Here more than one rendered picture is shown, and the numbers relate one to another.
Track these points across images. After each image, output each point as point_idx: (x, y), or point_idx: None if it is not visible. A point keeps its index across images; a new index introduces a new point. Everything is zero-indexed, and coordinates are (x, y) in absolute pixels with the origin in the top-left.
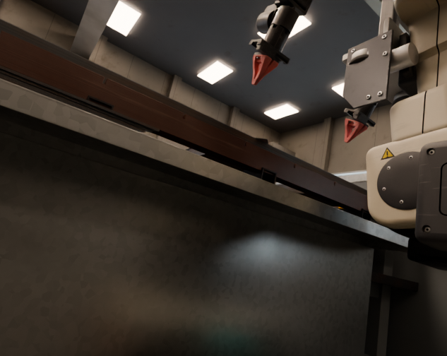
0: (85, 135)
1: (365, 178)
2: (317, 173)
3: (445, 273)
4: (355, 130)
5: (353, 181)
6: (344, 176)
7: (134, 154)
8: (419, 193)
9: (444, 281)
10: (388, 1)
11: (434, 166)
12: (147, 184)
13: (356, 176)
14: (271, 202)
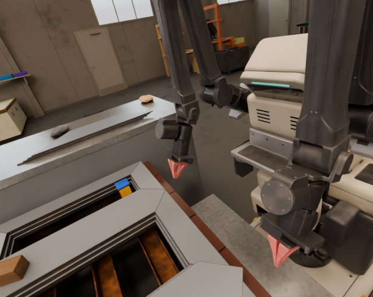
0: None
1: (90, 150)
2: (208, 227)
3: (168, 178)
4: (184, 168)
5: (78, 158)
6: (63, 157)
7: None
8: (342, 238)
9: (169, 182)
10: (172, 16)
11: (347, 229)
12: None
13: (79, 152)
14: (270, 288)
